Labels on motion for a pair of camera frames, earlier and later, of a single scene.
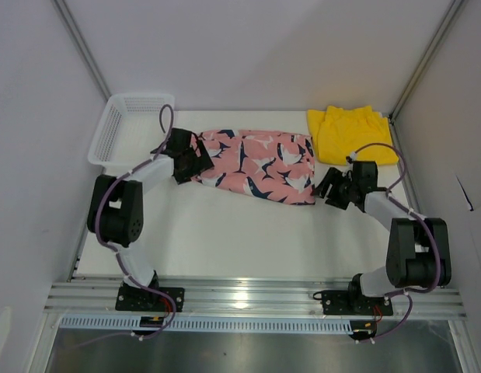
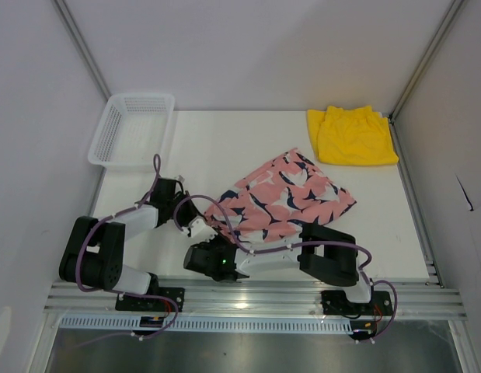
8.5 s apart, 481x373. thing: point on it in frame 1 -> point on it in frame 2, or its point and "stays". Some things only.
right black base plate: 350,302 stays
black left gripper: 202,164 -> 191,212
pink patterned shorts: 274,167 -> 273,203
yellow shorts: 339,132 stays
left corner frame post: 67,19 stays
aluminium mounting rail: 98,298 stays
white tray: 133,126 stays
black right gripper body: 352,185 -> 217,243
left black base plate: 141,299 stays
